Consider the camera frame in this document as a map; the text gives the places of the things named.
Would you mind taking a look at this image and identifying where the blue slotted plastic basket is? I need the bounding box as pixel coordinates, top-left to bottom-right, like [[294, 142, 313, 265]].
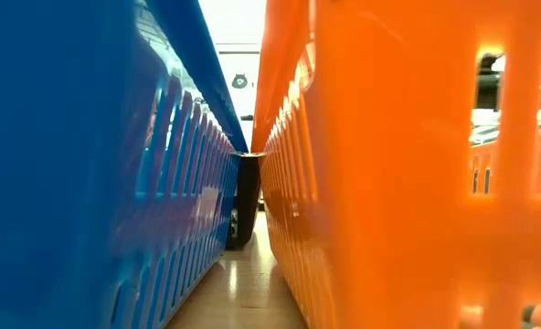
[[0, 0, 249, 329]]

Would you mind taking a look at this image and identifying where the orange slotted plastic basket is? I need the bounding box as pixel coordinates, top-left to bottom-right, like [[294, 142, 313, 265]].
[[250, 0, 541, 329]]

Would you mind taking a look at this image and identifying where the black slotted plastic basket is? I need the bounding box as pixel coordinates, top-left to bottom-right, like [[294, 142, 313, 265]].
[[227, 152, 266, 251]]

